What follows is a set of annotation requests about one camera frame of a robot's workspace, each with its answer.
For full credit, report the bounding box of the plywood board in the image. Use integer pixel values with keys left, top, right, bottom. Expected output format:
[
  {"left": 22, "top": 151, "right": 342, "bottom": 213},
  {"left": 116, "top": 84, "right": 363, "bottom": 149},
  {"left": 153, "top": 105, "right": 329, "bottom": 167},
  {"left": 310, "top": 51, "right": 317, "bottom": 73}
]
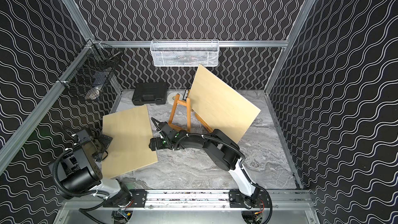
[
  {"left": 102, "top": 105, "right": 158, "bottom": 178},
  {"left": 188, "top": 65, "right": 261, "bottom": 143}
]

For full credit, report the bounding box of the wooden easel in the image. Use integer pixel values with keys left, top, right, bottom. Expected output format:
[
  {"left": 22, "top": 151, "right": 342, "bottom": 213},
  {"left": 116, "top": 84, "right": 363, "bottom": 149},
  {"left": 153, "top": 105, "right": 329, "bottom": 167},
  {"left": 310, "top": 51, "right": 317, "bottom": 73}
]
[
  {"left": 167, "top": 94, "right": 192, "bottom": 132},
  {"left": 194, "top": 113, "right": 213, "bottom": 133}
]

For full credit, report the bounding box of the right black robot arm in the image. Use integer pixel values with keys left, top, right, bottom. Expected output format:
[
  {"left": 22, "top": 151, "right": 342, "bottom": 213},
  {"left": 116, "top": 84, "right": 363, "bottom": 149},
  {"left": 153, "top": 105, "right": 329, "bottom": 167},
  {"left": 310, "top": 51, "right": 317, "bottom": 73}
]
[{"left": 149, "top": 117, "right": 272, "bottom": 208}]

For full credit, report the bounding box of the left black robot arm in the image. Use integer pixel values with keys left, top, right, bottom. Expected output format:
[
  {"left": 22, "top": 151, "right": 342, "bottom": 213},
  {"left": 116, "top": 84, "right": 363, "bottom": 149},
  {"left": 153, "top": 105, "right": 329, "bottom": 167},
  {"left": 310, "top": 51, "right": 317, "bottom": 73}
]
[{"left": 49, "top": 125, "right": 134, "bottom": 207}]

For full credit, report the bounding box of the white tape roll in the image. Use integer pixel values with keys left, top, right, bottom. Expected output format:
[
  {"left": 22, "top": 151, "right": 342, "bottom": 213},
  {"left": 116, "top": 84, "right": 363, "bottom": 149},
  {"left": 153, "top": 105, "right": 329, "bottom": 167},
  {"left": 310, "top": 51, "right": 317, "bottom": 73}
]
[{"left": 167, "top": 92, "right": 179, "bottom": 105}]

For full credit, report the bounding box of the small black tray box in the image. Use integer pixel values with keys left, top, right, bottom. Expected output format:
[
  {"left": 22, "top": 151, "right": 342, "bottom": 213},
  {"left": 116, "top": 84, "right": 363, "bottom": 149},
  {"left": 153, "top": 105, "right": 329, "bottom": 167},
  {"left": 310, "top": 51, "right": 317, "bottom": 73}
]
[{"left": 183, "top": 89, "right": 190, "bottom": 100}]

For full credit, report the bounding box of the black plastic tool case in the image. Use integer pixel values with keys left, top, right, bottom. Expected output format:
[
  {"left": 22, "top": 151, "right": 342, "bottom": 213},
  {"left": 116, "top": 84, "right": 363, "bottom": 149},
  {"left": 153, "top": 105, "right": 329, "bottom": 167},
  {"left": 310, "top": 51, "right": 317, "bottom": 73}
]
[{"left": 132, "top": 83, "right": 168, "bottom": 106}]

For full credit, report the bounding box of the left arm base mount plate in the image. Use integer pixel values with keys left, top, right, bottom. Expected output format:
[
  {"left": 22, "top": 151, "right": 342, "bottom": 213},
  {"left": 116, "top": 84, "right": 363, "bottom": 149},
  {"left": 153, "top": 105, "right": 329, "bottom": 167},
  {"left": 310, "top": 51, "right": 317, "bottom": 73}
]
[{"left": 103, "top": 189, "right": 148, "bottom": 208}]

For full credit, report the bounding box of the black wire mesh basket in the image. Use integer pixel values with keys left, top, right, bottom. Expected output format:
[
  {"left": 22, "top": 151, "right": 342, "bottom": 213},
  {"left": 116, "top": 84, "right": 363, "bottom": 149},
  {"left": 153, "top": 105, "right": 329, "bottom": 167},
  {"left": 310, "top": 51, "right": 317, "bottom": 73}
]
[{"left": 60, "top": 39, "right": 122, "bottom": 101}]

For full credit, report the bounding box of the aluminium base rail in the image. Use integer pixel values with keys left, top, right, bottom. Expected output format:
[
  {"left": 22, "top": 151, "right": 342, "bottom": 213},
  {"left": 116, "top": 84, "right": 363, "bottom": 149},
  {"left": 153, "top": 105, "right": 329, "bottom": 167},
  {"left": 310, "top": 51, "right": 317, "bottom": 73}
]
[{"left": 54, "top": 189, "right": 320, "bottom": 224}]

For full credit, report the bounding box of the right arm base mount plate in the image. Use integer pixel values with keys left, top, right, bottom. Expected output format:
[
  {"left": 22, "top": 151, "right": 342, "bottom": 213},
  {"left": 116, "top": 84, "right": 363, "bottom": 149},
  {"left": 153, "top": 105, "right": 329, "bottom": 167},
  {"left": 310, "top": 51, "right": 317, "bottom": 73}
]
[{"left": 228, "top": 189, "right": 272, "bottom": 209}]

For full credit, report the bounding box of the white wire mesh basket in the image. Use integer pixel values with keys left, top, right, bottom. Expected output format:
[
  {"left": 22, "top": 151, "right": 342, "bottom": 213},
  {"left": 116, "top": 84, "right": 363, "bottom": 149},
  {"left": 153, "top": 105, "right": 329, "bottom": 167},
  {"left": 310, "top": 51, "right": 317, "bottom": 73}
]
[{"left": 150, "top": 39, "right": 220, "bottom": 67}]

